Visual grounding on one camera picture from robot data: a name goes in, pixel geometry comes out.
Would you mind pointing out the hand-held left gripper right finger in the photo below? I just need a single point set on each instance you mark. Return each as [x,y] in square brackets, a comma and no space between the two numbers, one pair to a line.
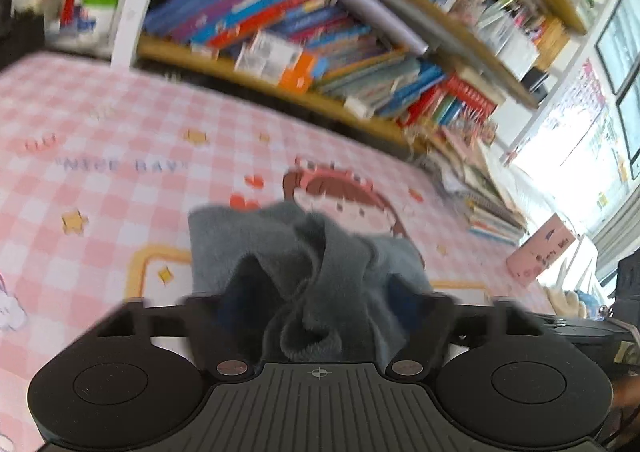
[406,304]

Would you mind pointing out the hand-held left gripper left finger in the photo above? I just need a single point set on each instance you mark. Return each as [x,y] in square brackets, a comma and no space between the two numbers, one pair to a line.
[230,309]

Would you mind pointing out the grey fleece pants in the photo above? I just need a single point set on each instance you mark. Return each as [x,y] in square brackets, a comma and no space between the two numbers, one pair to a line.
[325,282]

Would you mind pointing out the beige plush toy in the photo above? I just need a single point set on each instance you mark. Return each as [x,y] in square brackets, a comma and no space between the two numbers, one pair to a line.
[570,299]

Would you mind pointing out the pink cup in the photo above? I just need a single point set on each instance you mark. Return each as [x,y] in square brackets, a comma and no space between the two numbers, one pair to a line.
[540,252]

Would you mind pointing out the stack of booklets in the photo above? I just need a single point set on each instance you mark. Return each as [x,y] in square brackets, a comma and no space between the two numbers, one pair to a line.
[485,197]

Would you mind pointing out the pink checked cartoon table mat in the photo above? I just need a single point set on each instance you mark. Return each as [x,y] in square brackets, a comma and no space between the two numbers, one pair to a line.
[125,156]

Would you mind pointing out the white wooden bookshelf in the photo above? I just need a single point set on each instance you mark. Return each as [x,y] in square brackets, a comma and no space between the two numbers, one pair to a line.
[300,96]

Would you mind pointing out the white orange blue box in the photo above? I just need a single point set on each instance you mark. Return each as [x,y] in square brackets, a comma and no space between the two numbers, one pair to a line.
[295,54]

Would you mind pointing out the row of colourful books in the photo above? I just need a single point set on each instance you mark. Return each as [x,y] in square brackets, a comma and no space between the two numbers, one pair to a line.
[350,46]

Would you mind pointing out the black framed window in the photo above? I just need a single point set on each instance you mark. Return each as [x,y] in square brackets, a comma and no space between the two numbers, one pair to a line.
[622,61]

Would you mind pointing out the white flat lamp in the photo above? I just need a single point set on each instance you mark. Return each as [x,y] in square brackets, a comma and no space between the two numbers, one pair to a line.
[380,11]

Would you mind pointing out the white bottle with green lid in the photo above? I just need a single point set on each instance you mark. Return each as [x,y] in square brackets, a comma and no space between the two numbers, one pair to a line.
[100,14]

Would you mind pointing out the alphabet wall poster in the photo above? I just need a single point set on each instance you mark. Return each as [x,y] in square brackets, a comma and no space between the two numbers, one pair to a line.
[585,141]

